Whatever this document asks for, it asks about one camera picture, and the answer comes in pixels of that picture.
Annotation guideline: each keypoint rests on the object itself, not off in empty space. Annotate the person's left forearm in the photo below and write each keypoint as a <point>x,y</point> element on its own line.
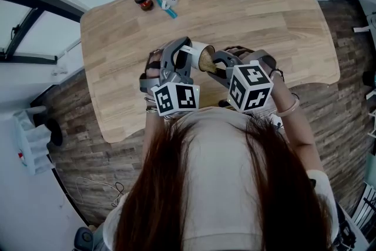
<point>151,135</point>

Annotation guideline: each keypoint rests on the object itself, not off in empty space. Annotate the black window frame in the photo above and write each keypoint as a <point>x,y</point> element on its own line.
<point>29,59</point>

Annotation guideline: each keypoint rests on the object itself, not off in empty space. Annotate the white metal rack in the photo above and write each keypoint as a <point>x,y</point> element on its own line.
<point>370,123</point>

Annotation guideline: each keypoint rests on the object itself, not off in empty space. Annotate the white plastic rack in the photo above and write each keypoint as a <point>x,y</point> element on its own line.
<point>33,144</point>

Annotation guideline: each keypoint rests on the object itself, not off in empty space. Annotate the teal plastic tool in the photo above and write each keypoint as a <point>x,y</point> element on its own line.
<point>172,13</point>

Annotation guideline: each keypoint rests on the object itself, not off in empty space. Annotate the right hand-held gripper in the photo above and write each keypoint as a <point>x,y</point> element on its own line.
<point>249,88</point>

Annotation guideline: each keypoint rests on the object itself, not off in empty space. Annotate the beige loofah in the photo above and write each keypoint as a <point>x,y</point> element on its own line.
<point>207,63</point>

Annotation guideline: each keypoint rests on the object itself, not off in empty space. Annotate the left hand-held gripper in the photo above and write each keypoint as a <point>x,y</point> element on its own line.
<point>176,98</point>

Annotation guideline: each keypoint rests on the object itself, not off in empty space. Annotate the person's right forearm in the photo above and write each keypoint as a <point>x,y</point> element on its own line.
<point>290,132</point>

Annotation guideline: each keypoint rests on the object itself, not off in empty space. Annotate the thin metal bangle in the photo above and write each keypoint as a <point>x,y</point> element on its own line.
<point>152,110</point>

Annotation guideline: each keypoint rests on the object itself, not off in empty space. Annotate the dark cola bottle red cap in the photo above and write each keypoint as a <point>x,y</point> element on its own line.
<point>143,1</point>

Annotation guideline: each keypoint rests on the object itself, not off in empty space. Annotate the person's left hand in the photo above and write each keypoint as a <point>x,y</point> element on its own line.
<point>155,53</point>

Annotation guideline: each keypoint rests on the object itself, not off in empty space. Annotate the pink bangle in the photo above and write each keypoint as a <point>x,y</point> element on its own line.
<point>289,111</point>

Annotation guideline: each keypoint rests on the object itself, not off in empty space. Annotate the person in white top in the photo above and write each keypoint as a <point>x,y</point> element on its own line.
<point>218,173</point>

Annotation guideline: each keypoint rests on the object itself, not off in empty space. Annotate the person's right hand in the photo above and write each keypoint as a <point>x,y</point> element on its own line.
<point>239,49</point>

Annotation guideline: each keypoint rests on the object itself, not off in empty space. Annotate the black round object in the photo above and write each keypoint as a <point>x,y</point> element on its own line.
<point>55,132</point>

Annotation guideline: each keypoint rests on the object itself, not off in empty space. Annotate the dark rounded device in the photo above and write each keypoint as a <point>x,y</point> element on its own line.
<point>83,239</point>

